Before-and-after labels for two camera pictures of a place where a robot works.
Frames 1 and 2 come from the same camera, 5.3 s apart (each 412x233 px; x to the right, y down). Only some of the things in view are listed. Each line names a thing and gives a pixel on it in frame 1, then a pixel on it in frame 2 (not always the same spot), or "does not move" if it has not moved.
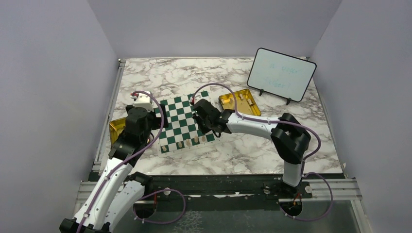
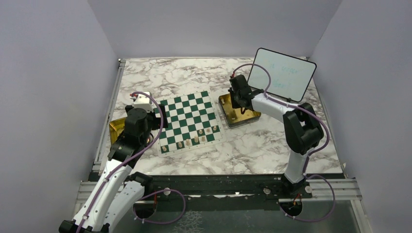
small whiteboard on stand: (283, 75) does not move
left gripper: (158, 121) does not move
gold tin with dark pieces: (116, 127) does not move
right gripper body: (204, 125) → (234, 97)
